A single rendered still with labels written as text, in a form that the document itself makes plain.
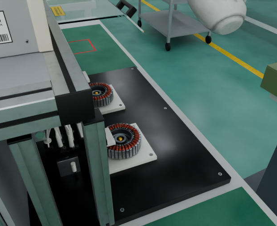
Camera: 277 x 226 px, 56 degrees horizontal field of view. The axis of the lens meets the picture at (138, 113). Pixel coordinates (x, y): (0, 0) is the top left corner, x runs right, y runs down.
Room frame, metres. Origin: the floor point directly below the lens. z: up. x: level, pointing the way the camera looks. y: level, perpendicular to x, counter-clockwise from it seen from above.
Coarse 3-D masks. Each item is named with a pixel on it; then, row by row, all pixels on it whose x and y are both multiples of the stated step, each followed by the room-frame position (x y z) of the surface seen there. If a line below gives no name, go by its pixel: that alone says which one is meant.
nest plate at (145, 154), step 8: (144, 144) 0.52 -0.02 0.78; (144, 152) 0.49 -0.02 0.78; (152, 152) 0.49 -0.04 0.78; (112, 160) 0.46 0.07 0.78; (120, 160) 0.46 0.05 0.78; (128, 160) 0.46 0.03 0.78; (136, 160) 0.46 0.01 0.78; (144, 160) 0.46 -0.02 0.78; (152, 160) 0.47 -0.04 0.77; (112, 168) 0.43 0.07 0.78; (120, 168) 0.43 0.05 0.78; (128, 168) 0.44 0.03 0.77
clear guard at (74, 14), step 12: (48, 0) 0.88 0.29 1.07; (60, 0) 0.88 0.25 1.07; (72, 0) 0.88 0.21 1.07; (84, 0) 0.88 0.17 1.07; (96, 0) 0.88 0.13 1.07; (108, 0) 0.88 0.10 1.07; (72, 12) 0.76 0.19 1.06; (84, 12) 0.76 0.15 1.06; (96, 12) 0.76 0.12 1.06; (108, 12) 0.76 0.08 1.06; (120, 12) 0.76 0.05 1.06; (60, 24) 0.67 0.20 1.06
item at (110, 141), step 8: (80, 128) 0.48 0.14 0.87; (64, 136) 0.48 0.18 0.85; (80, 136) 0.45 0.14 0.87; (112, 136) 0.50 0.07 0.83; (56, 144) 0.45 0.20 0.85; (64, 144) 0.45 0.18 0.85; (80, 144) 0.45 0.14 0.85; (112, 144) 0.47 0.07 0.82; (56, 152) 0.42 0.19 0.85; (64, 152) 0.42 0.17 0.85; (72, 152) 0.43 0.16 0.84; (80, 152) 0.44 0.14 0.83; (48, 160) 0.41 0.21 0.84
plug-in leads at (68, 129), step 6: (66, 126) 0.44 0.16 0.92; (48, 132) 0.43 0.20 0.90; (60, 132) 0.47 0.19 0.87; (66, 132) 0.48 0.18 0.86; (72, 132) 0.46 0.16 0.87; (48, 138) 0.43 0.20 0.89; (60, 138) 0.44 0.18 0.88; (72, 138) 0.44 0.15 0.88; (48, 144) 0.42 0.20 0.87; (60, 144) 0.44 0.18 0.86; (72, 144) 0.44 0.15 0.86; (48, 150) 0.42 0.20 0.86
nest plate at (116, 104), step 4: (116, 92) 0.78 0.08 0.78; (116, 96) 0.75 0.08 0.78; (116, 100) 0.73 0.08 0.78; (120, 100) 0.73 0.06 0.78; (108, 104) 0.71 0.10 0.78; (112, 104) 0.71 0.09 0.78; (116, 104) 0.71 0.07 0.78; (120, 104) 0.70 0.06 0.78; (100, 108) 0.69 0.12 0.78; (104, 108) 0.69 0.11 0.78; (108, 108) 0.69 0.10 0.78; (112, 108) 0.69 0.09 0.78; (116, 108) 0.69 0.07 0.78; (120, 108) 0.69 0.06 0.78; (124, 108) 0.70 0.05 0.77; (104, 112) 0.67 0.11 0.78; (108, 112) 0.67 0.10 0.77
